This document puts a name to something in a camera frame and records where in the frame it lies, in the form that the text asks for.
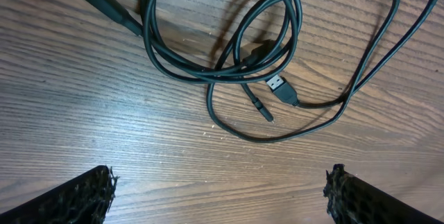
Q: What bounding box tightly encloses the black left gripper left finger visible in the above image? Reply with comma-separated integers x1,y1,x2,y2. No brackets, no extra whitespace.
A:
1,165,117,224

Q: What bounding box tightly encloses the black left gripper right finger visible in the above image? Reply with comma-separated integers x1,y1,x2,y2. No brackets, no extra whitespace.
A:
323,164,441,224

